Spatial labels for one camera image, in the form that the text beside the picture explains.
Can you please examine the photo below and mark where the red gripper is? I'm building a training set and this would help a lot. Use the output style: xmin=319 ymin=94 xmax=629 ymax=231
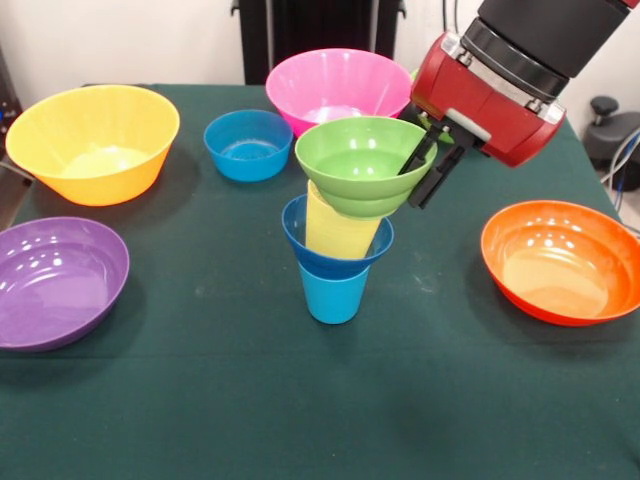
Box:
xmin=397 ymin=32 xmax=567 ymax=210

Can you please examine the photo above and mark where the large green plastic bowl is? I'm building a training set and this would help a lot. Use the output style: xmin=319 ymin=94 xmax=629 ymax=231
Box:
xmin=408 ymin=67 xmax=457 ymax=146

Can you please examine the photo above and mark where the small green plastic bowl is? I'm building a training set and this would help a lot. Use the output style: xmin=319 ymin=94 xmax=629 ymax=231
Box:
xmin=294 ymin=115 xmax=439 ymax=221

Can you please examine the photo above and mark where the translucent yellow plastic cup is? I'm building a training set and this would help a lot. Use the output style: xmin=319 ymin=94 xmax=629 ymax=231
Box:
xmin=304 ymin=180 xmax=386 ymax=261

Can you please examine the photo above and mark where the small dark blue bowl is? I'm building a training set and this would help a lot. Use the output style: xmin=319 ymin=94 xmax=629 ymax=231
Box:
xmin=281 ymin=194 xmax=395 ymax=276

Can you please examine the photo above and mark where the light blue plastic cup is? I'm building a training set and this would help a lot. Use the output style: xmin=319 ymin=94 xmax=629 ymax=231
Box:
xmin=298 ymin=260 xmax=372 ymax=326

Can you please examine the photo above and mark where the large pink plastic bowl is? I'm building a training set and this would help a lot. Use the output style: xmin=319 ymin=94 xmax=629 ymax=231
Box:
xmin=264 ymin=48 xmax=414 ymax=139

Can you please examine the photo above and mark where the shallow orange plastic bowl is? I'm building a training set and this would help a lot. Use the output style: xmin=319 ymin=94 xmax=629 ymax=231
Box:
xmin=480 ymin=200 xmax=640 ymax=328

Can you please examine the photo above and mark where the translucent light blue bowl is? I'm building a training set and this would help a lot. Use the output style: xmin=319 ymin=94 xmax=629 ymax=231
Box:
xmin=202 ymin=109 xmax=295 ymax=183

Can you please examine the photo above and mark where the black knob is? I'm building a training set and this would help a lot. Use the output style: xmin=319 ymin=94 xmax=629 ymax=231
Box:
xmin=589 ymin=96 xmax=620 ymax=126

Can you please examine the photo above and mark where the black round base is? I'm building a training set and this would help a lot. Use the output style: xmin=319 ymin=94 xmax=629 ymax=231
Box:
xmin=584 ymin=110 xmax=640 ymax=176

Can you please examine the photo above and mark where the dark green tablecloth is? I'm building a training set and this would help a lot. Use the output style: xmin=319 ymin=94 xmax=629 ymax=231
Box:
xmin=0 ymin=83 xmax=640 ymax=480

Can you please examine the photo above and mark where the large yellow plastic bowl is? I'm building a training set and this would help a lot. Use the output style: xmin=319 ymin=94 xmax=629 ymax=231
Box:
xmin=4 ymin=84 xmax=182 ymax=208

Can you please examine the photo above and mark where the shallow purple plastic bowl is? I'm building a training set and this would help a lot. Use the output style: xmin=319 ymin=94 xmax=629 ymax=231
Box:
xmin=0 ymin=216 xmax=130 ymax=353

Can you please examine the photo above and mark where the black equipment box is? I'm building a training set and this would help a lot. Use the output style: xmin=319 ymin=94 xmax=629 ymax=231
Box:
xmin=0 ymin=47 xmax=26 ymax=126

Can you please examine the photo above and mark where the grey blue cable bundle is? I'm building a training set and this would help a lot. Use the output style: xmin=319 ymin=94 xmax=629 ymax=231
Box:
xmin=599 ymin=127 xmax=640 ymax=201

